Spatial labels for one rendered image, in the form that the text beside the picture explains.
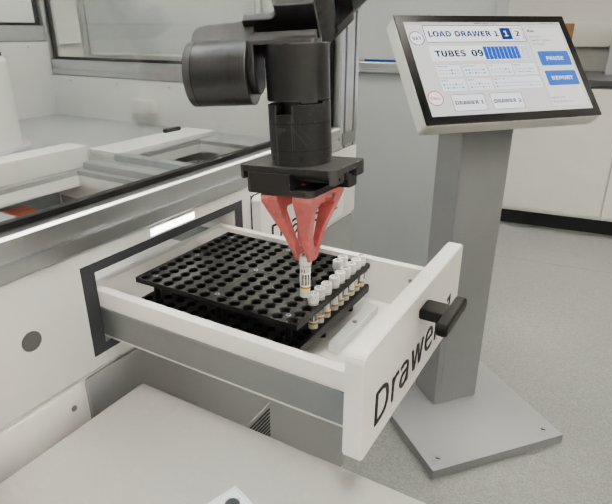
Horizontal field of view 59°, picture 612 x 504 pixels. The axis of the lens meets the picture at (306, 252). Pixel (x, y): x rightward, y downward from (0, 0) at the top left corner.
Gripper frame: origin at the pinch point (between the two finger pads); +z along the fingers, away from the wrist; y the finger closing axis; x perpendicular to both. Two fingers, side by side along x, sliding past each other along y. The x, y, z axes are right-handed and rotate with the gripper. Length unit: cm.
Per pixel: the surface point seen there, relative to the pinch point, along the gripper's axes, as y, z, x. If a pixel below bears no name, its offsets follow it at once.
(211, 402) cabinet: 24.9, 32.6, -10.1
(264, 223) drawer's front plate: 21.7, 6.3, -23.2
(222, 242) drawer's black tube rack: 19.6, 5.1, -10.4
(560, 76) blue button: -8, -10, -118
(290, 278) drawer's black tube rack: 5.6, 6.0, -5.4
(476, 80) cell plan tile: 8, -11, -98
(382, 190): 64, 39, -171
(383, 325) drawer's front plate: -9.9, 4.2, 3.6
